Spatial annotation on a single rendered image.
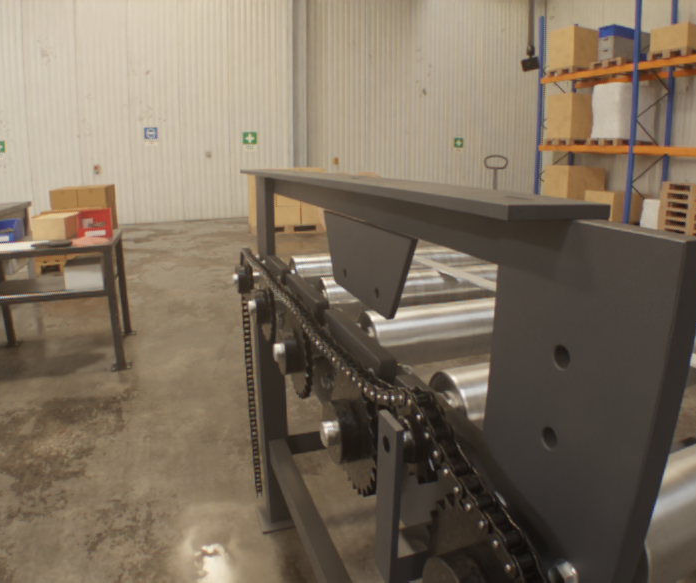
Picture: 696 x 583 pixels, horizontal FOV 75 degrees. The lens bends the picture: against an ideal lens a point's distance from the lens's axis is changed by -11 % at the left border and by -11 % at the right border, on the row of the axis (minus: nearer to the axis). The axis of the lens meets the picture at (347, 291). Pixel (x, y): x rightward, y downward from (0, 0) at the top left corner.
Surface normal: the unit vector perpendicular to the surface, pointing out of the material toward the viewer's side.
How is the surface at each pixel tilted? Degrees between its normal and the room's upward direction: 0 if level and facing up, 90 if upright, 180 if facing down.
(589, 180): 90
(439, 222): 90
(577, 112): 90
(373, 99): 90
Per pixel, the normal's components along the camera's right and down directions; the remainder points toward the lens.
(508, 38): 0.33, 0.24
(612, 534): -0.94, 0.08
